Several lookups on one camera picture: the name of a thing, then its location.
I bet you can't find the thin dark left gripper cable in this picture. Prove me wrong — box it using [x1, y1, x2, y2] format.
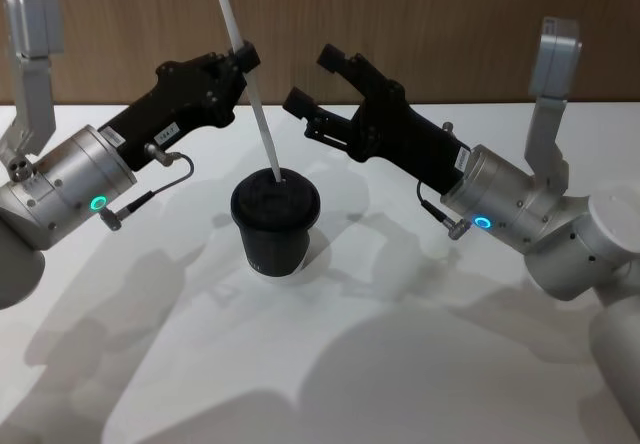
[99, 142, 197, 231]

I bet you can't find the thin dark gripper cable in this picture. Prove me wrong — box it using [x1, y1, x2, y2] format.
[99, 142, 197, 231]
[416, 178, 472, 241]

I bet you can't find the black plastic cup lid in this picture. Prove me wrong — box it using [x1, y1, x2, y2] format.
[229, 166, 322, 232]

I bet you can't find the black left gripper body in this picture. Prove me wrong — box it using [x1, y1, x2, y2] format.
[100, 56, 222, 172]

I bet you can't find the black paper cup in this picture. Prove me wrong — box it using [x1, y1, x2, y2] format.
[238, 211, 315, 284]

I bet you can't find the thin dark right gripper cable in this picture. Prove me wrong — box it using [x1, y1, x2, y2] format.
[416, 178, 472, 241]

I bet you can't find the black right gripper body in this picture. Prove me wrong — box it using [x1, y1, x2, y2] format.
[348, 82, 472, 196]

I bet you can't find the white drinking straw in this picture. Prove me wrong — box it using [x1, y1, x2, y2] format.
[210, 0, 288, 186]

